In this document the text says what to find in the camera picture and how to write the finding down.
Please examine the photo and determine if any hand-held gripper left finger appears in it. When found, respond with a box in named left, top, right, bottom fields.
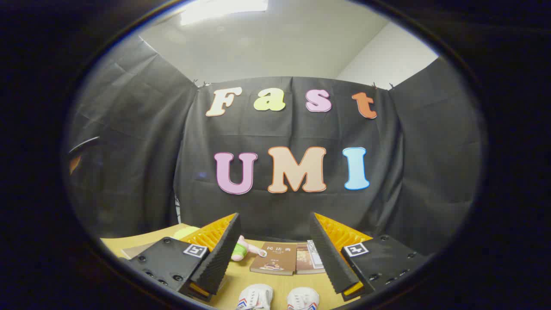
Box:
left=118, top=212, right=241, bottom=302

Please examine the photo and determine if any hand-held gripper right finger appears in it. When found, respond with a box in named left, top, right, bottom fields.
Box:
left=309, top=212, right=432, bottom=302

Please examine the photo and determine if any white shoe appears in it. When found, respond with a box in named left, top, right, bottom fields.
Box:
left=287, top=287, right=320, bottom=310
left=235, top=283, right=274, bottom=310

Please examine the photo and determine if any brown fabric storage box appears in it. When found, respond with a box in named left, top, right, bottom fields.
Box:
left=121, top=241, right=158, bottom=260

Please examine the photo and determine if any white patterned book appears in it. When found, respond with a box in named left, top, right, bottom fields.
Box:
left=306, top=240, right=324, bottom=270

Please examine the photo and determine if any pink green plush toy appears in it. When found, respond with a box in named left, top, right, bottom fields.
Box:
left=231, top=236, right=267, bottom=262

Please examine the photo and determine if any brown thick book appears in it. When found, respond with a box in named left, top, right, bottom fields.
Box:
left=295, top=243, right=325, bottom=275

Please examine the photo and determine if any yellow plush toy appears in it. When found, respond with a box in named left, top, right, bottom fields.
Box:
left=172, top=226, right=201, bottom=240

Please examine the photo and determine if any brown illustrated book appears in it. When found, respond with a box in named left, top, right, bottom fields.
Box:
left=250, top=242, right=297, bottom=276

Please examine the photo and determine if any black backdrop cloth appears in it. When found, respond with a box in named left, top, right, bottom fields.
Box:
left=65, top=34, right=483, bottom=259

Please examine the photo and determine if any black smartphone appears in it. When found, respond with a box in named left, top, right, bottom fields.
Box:
left=68, top=136, right=100, bottom=156

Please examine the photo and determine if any ceiling light panel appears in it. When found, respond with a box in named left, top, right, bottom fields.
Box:
left=181, top=0, right=268, bottom=25

